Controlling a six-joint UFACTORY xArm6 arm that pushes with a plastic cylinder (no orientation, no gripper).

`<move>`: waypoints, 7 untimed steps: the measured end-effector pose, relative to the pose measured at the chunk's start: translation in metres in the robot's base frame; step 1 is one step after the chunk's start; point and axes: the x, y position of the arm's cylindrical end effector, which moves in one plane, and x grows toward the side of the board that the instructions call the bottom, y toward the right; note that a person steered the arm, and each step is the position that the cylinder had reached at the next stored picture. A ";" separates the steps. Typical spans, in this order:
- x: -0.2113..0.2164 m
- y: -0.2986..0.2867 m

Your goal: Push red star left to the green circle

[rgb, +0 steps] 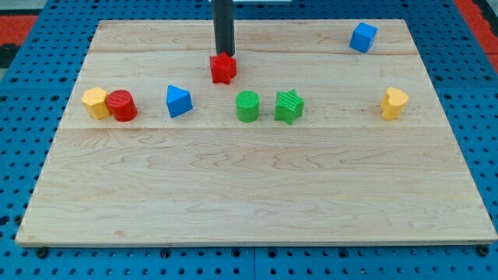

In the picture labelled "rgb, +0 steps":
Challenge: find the green star block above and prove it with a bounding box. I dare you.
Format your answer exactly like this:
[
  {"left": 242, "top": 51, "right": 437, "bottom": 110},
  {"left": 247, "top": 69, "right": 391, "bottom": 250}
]
[{"left": 274, "top": 89, "right": 304, "bottom": 125}]

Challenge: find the green cylinder block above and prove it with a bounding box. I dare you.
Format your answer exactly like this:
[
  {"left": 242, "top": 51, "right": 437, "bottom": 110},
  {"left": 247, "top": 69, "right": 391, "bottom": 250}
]
[{"left": 235, "top": 90, "right": 260, "bottom": 123}]

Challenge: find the blue triangular prism block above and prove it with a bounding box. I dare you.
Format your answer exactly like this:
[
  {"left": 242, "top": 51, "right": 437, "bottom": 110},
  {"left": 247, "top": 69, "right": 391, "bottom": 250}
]
[{"left": 166, "top": 85, "right": 193, "bottom": 118}]

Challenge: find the light wooden board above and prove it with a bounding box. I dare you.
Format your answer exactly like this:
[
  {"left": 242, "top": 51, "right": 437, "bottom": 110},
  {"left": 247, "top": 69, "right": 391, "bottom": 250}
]
[{"left": 16, "top": 19, "right": 497, "bottom": 247}]

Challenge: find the red cylinder block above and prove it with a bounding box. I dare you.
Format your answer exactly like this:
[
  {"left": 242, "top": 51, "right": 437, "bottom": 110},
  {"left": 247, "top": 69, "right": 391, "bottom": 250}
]
[{"left": 106, "top": 89, "right": 138, "bottom": 122}]

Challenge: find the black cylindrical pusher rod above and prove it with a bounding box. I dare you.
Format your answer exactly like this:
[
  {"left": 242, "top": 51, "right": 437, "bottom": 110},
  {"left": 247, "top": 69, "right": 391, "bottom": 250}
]
[{"left": 212, "top": 0, "right": 235, "bottom": 57}]

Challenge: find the yellow heart block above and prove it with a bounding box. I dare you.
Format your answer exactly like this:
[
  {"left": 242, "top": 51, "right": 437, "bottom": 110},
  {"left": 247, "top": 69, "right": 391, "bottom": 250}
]
[{"left": 381, "top": 87, "right": 409, "bottom": 121}]

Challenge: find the blue cube block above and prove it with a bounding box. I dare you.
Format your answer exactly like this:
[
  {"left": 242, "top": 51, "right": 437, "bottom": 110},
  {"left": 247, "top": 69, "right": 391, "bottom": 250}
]
[{"left": 349, "top": 22, "right": 378, "bottom": 54}]

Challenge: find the yellow hexagon block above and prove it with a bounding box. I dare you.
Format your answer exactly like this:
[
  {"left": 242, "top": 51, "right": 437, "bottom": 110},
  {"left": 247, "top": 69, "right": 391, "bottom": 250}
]
[{"left": 81, "top": 87, "right": 111, "bottom": 120}]

